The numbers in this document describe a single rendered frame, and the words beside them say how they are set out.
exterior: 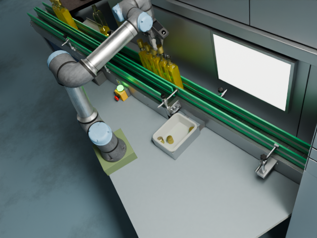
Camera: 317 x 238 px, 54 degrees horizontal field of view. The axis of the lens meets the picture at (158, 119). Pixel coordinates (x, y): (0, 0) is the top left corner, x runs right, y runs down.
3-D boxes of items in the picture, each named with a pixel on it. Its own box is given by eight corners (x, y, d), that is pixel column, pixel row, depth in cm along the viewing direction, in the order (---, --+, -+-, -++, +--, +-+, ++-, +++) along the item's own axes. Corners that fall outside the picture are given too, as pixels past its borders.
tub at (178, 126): (201, 133, 182) (198, 124, 175) (175, 160, 175) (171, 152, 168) (179, 119, 191) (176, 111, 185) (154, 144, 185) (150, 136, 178)
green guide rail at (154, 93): (166, 103, 184) (163, 95, 178) (165, 105, 184) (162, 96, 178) (32, 19, 282) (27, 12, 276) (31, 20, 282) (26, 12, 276)
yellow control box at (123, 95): (131, 95, 214) (128, 88, 208) (123, 102, 212) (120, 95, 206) (124, 91, 218) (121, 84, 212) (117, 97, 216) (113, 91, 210)
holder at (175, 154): (206, 127, 184) (204, 120, 178) (175, 160, 176) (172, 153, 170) (185, 114, 193) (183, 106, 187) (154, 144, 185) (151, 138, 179)
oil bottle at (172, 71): (183, 87, 189) (177, 62, 173) (177, 93, 188) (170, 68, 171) (177, 83, 192) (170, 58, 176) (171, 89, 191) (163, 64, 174)
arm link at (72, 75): (63, 88, 128) (148, 8, 131) (52, 75, 134) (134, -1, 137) (79, 102, 137) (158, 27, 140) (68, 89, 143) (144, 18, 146)
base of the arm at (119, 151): (111, 167, 176) (104, 160, 168) (97, 150, 184) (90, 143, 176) (131, 149, 178) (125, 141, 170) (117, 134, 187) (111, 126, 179)
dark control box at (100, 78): (107, 79, 230) (103, 72, 223) (99, 86, 227) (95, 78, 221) (101, 75, 234) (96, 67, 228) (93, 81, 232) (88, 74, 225)
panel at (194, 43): (290, 110, 150) (298, 58, 123) (287, 114, 149) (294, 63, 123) (162, 47, 200) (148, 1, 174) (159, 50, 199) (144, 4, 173)
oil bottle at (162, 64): (177, 83, 192) (170, 58, 176) (171, 89, 191) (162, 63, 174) (171, 79, 196) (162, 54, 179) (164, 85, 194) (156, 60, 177)
